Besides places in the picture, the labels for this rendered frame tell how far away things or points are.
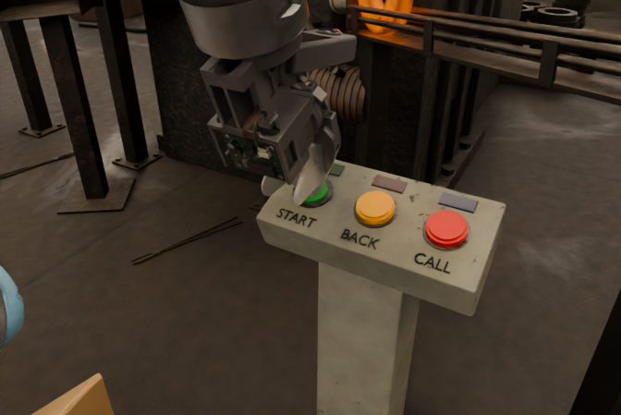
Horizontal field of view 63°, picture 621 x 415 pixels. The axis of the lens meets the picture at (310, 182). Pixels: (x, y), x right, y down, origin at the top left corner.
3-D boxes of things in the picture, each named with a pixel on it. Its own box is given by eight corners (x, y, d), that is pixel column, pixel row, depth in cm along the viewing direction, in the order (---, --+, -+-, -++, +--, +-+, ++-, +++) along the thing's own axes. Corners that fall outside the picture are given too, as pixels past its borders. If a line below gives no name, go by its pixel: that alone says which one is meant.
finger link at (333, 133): (297, 167, 52) (279, 102, 45) (305, 155, 53) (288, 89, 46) (338, 178, 50) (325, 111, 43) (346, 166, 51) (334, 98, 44)
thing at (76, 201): (60, 182, 176) (-6, -44, 139) (138, 178, 178) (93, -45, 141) (39, 215, 158) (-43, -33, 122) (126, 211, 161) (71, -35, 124)
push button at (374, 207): (366, 195, 56) (364, 185, 54) (401, 205, 54) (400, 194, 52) (350, 223, 53) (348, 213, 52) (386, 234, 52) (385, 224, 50)
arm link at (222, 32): (221, -59, 40) (330, -53, 36) (238, -2, 44) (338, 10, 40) (150, 0, 35) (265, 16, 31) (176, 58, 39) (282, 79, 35)
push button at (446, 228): (432, 214, 52) (432, 203, 51) (472, 225, 51) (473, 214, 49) (420, 245, 50) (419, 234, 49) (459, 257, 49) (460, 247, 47)
